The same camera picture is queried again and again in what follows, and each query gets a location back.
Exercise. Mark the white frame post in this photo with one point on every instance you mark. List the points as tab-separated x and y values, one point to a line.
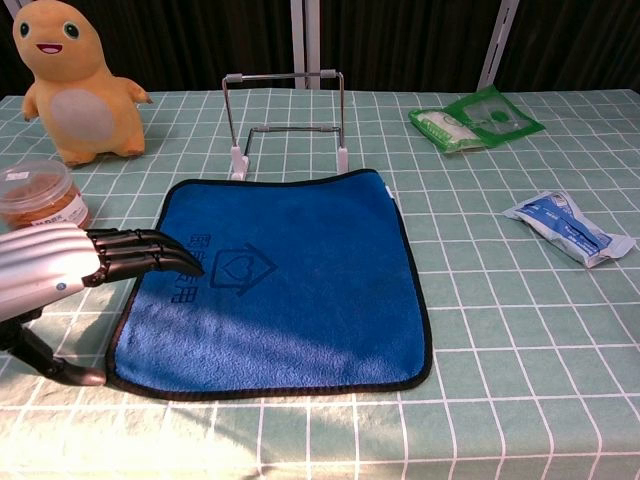
306	40
495	45
12	5

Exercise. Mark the blue cloth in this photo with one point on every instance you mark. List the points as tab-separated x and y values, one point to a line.
300	275

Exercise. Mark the black pleated curtain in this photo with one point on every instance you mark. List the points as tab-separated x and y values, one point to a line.
575	40
400	40
200	40

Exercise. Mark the green plastic package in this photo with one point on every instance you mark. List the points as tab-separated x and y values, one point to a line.
450	130

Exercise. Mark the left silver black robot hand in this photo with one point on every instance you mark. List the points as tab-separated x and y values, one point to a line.
45	265

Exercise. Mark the yellow plush dinosaur toy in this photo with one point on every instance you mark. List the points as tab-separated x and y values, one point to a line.
80	115

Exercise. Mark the clear plastic jar orange contents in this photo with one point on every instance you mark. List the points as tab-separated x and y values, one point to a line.
35	195

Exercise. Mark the blue white plastic package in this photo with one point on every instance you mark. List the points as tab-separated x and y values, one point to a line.
565	225

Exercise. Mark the green checked tablecloth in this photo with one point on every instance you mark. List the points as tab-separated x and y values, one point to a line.
500	350

